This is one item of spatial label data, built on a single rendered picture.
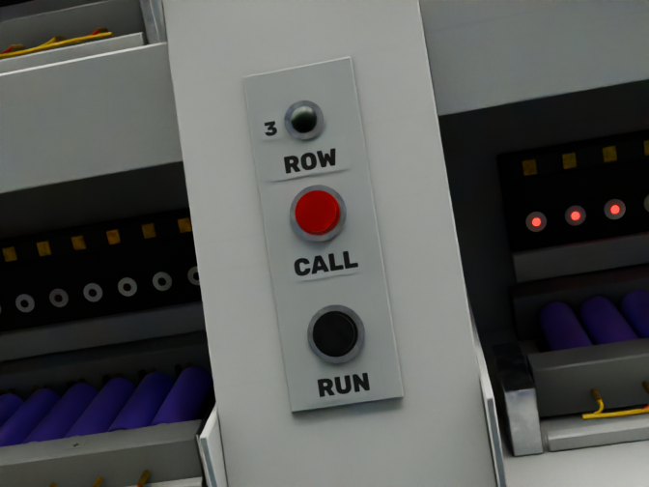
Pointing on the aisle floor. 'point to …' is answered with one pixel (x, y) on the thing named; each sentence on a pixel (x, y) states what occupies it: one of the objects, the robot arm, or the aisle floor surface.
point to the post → (345, 434)
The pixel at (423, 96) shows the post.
